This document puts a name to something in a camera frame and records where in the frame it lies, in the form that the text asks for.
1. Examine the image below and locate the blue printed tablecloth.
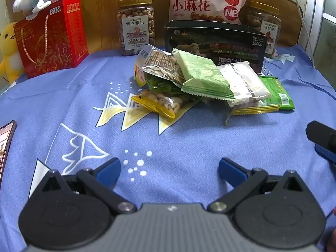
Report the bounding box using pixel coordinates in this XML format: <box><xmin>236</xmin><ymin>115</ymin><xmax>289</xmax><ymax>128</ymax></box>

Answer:
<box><xmin>0</xmin><ymin>43</ymin><xmax>336</xmax><ymax>252</ymax></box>

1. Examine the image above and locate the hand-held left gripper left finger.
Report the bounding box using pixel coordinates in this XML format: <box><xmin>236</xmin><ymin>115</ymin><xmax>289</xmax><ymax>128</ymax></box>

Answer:
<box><xmin>31</xmin><ymin>157</ymin><xmax>137</xmax><ymax>214</ymax></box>

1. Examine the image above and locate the dark tin box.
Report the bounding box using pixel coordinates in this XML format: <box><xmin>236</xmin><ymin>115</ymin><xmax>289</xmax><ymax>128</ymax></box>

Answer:
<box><xmin>164</xmin><ymin>20</ymin><xmax>268</xmax><ymax>74</ymax></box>

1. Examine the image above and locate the dark green snack packet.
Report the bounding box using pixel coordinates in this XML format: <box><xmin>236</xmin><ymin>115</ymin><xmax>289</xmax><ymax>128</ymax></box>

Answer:
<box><xmin>146</xmin><ymin>75</ymin><xmax>200</xmax><ymax>103</ymax></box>

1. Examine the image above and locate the clear yellow peanut packet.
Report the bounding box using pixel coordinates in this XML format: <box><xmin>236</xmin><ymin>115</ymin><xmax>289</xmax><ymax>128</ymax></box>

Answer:
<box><xmin>131</xmin><ymin>91</ymin><xmax>192</xmax><ymax>122</ymax></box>

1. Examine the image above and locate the wood grain board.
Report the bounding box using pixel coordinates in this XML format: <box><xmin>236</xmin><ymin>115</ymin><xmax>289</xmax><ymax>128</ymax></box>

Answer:
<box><xmin>5</xmin><ymin>0</ymin><xmax>252</xmax><ymax>55</ymax></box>

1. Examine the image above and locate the pink snack bag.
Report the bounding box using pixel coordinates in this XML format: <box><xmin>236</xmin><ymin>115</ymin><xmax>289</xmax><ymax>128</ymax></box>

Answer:
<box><xmin>161</xmin><ymin>0</ymin><xmax>249</xmax><ymax>25</ymax></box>

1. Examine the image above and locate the red gift box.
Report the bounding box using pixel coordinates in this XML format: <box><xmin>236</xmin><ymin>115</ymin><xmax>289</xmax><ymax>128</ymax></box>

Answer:
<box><xmin>16</xmin><ymin>0</ymin><xmax>89</xmax><ymax>79</ymax></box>

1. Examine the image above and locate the cashew nut jar gold lid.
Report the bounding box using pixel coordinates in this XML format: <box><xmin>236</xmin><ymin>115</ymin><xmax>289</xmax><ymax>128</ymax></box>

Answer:
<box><xmin>117</xmin><ymin>0</ymin><xmax>156</xmax><ymax>57</ymax></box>

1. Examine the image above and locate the clear seed packet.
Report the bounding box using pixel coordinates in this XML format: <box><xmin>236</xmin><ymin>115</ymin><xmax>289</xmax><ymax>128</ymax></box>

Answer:
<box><xmin>134</xmin><ymin>45</ymin><xmax>185</xmax><ymax>87</ymax></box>

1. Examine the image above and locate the pecan nut jar gold lid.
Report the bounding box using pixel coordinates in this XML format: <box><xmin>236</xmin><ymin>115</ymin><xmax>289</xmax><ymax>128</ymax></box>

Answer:
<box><xmin>247</xmin><ymin>1</ymin><xmax>282</xmax><ymax>58</ymax></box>

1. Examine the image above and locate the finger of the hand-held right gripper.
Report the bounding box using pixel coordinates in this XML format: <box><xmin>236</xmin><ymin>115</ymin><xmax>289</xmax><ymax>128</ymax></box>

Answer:
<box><xmin>306</xmin><ymin>121</ymin><xmax>336</xmax><ymax>164</ymax></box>

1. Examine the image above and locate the white cable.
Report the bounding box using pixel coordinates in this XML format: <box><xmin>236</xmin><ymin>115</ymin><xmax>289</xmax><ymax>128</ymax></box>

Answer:
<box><xmin>286</xmin><ymin>0</ymin><xmax>318</xmax><ymax>69</ymax></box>

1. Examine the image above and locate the yellow plush duck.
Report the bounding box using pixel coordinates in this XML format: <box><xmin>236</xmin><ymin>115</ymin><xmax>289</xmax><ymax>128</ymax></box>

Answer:
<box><xmin>0</xmin><ymin>22</ymin><xmax>24</xmax><ymax>83</ymax></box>

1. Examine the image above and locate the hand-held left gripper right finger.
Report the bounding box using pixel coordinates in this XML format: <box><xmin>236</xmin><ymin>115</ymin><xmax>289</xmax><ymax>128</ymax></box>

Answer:
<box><xmin>207</xmin><ymin>157</ymin><xmax>313</xmax><ymax>214</ymax></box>

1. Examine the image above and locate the light green snack packet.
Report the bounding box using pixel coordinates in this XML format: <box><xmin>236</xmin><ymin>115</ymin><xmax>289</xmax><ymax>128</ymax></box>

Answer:
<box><xmin>172</xmin><ymin>49</ymin><xmax>235</xmax><ymax>101</ymax></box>

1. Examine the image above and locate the white window frame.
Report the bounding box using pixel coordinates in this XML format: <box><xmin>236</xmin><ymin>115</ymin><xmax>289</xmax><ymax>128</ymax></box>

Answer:
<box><xmin>302</xmin><ymin>0</ymin><xmax>336</xmax><ymax>66</ymax></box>

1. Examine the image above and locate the smartphone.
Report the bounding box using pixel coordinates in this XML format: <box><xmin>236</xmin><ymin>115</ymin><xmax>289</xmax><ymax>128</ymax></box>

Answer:
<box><xmin>0</xmin><ymin>120</ymin><xmax>17</xmax><ymax>179</ymax></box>

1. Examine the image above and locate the yellow-edged snack packet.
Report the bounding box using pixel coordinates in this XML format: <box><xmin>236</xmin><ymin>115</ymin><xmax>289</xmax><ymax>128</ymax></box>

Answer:
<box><xmin>224</xmin><ymin>104</ymin><xmax>281</xmax><ymax>126</ymax></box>

